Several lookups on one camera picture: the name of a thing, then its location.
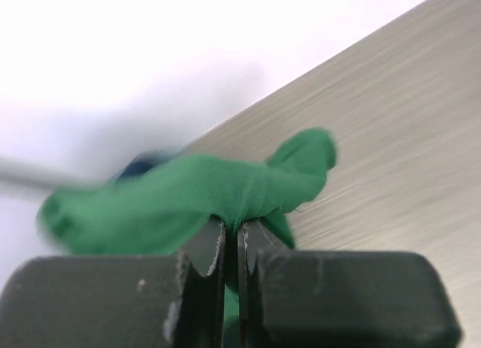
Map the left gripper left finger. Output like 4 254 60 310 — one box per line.
1 222 225 347

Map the green t shirt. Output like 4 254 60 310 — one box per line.
36 127 339 319

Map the teal plastic basket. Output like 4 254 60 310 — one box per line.
110 150 181 182

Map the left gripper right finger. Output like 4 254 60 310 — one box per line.
237 222 463 347

